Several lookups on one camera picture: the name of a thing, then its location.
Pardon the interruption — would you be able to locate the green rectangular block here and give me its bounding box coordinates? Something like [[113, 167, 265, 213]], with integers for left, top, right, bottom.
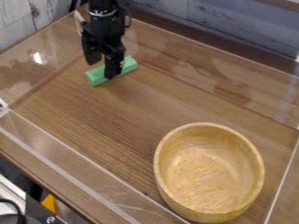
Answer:
[[85, 56, 137, 87]]

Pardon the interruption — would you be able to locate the brown wooden bowl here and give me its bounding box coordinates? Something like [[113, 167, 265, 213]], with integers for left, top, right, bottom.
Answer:
[[153, 122, 265, 223]]

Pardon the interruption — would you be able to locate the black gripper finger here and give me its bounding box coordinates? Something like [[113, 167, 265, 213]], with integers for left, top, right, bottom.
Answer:
[[81, 36, 101, 66], [104, 46, 125, 80]]

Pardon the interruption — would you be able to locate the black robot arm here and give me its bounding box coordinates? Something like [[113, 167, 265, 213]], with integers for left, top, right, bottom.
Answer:
[[80, 0, 127, 80]]

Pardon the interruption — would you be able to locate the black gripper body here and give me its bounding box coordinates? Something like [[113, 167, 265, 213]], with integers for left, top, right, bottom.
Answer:
[[80, 8, 131, 53]]

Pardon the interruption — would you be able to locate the black cable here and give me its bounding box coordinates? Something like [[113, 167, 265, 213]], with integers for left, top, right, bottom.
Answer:
[[0, 198, 28, 224]]

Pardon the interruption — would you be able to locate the clear acrylic corner bracket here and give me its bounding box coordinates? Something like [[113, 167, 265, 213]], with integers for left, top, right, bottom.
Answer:
[[73, 10, 85, 35]]

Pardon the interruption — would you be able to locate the clear acrylic enclosure wall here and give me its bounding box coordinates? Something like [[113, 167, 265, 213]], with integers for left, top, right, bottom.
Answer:
[[0, 15, 299, 224]]

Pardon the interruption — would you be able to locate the yellow warning sticker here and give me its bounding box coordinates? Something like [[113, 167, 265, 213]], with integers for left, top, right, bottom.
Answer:
[[41, 194, 57, 214]]

